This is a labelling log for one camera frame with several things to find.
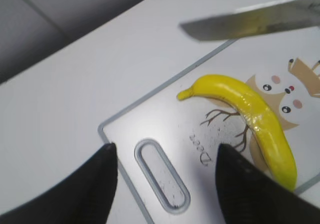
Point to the white grey deer cutting board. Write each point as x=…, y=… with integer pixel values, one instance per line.
x=167, y=148

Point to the yellow plastic banana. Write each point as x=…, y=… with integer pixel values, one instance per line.
x=258, y=116

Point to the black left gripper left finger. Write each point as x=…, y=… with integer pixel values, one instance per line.
x=84, y=197

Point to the steel cleaver white handle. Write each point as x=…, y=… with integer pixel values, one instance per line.
x=259, y=19

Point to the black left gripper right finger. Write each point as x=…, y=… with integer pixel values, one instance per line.
x=247, y=196

